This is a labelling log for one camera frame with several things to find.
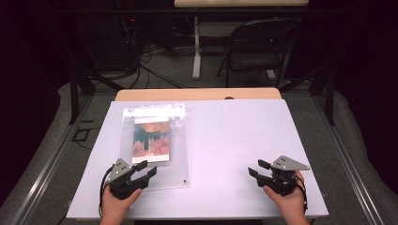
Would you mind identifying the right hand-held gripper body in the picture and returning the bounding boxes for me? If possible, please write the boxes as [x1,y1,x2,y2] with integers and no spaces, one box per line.
[264,155,312,198]

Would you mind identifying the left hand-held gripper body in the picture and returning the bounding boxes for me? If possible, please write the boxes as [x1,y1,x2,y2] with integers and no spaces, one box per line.
[104,157,143,201]

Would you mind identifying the colourful picture card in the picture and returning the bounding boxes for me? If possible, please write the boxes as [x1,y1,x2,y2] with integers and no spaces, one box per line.
[130,116,172,164]

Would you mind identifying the clear acrylic photo frame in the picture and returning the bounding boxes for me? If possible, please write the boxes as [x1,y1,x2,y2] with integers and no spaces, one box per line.
[118,102,192,192]

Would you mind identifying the person's right hand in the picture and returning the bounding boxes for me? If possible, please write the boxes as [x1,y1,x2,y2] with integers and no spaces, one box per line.
[262,170,311,225]

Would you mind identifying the person's left hand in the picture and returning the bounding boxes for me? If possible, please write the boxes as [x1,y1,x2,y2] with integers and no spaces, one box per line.
[99,185,144,225]

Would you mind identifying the white board sheet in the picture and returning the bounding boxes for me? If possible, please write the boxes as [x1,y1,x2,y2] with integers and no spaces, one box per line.
[66,98,329,220]

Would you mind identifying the light wooden table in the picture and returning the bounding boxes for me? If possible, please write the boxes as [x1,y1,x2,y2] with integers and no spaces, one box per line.
[115,87,283,102]

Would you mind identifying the black metal stand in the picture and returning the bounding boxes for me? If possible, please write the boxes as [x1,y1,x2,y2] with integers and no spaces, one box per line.
[279,66,336,127]
[69,66,125,125]

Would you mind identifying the black folding chair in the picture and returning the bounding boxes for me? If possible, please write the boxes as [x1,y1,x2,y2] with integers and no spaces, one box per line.
[217,17,301,89]

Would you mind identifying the dark equipment cabinet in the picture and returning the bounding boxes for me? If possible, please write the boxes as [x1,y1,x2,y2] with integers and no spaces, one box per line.
[74,12,139,72]

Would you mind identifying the beige desk with white legs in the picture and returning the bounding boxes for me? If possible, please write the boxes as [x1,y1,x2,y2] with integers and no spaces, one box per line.
[174,0,310,81]

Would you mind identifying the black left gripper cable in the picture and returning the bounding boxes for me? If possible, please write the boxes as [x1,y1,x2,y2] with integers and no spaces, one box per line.
[98,165,115,218]

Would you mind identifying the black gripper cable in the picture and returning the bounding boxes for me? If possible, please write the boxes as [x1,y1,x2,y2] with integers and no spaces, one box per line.
[98,165,115,218]
[295,179,310,216]

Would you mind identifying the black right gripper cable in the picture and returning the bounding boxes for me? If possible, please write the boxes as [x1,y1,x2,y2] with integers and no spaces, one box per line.
[295,179,310,216]

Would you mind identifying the aluminium rail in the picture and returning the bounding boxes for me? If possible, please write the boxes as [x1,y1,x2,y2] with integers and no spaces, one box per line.
[312,93,387,225]
[11,93,96,225]

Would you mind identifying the bundle of floor cables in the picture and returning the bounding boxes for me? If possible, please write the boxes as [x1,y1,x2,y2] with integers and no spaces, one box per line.
[124,15,190,90]

